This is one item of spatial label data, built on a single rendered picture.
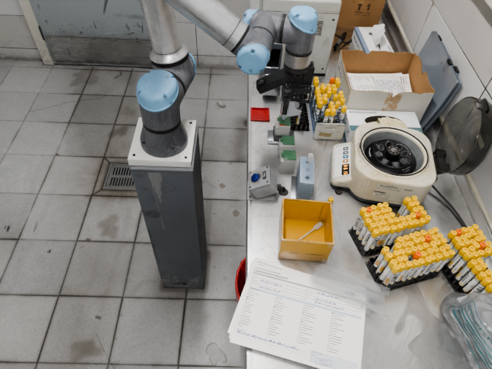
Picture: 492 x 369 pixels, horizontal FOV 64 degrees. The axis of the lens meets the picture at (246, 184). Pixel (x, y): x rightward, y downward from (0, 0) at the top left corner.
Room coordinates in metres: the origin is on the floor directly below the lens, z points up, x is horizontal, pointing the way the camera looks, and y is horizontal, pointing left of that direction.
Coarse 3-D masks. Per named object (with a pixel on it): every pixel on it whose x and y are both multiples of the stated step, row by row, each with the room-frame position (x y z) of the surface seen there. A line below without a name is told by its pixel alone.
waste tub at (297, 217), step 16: (288, 208) 0.65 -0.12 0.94; (304, 208) 0.65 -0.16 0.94; (320, 208) 0.65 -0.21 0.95; (288, 224) 0.63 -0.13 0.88; (304, 224) 0.63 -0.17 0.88; (288, 240) 0.52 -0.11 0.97; (304, 240) 0.52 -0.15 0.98; (320, 240) 0.58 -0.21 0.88; (288, 256) 0.52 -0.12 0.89; (304, 256) 0.52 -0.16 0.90; (320, 256) 0.52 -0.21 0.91
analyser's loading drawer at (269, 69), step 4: (272, 60) 1.39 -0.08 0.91; (276, 60) 1.39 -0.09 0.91; (268, 64) 1.36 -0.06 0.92; (272, 64) 1.36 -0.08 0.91; (276, 64) 1.36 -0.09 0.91; (268, 68) 1.29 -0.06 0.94; (272, 68) 1.29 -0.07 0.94; (276, 68) 1.29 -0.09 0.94; (264, 72) 1.29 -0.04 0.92; (268, 72) 1.29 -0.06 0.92; (272, 72) 1.29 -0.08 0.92; (276, 88) 1.19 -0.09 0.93; (268, 92) 1.19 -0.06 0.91; (272, 92) 1.19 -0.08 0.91; (276, 92) 1.19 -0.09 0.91
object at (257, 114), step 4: (252, 108) 1.13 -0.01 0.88; (256, 108) 1.13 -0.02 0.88; (260, 108) 1.13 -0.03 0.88; (264, 108) 1.13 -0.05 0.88; (268, 108) 1.13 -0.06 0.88; (252, 112) 1.11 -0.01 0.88; (256, 112) 1.11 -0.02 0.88; (260, 112) 1.11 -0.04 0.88; (264, 112) 1.11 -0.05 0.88; (268, 112) 1.11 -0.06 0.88; (252, 116) 1.09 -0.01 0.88; (256, 116) 1.09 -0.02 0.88; (260, 116) 1.09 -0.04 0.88; (264, 116) 1.09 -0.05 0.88; (268, 116) 1.09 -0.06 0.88; (252, 120) 1.06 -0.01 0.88; (256, 120) 1.06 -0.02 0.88; (260, 120) 1.07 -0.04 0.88; (264, 120) 1.07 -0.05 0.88; (268, 120) 1.07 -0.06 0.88
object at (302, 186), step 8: (304, 160) 0.79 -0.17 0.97; (312, 160) 0.80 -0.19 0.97; (304, 168) 0.76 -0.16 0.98; (312, 168) 0.76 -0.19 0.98; (296, 176) 0.81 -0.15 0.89; (304, 176) 0.73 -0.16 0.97; (312, 176) 0.73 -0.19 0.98; (296, 184) 0.77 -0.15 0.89; (304, 184) 0.71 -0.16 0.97; (312, 184) 0.71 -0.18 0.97; (296, 192) 0.74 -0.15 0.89; (304, 192) 0.71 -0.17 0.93; (312, 192) 0.75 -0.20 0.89
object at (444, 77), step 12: (432, 36) 1.39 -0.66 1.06; (432, 48) 1.33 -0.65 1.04; (444, 48) 1.26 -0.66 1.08; (432, 60) 1.29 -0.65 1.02; (444, 60) 1.21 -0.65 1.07; (432, 72) 1.24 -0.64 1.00; (444, 72) 1.17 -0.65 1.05; (456, 72) 1.12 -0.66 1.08; (432, 84) 1.19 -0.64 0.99; (444, 84) 1.13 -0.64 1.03; (456, 84) 1.07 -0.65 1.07; (444, 96) 1.08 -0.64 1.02; (432, 108) 1.10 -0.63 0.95; (444, 108) 1.07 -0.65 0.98; (432, 120) 1.08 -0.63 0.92
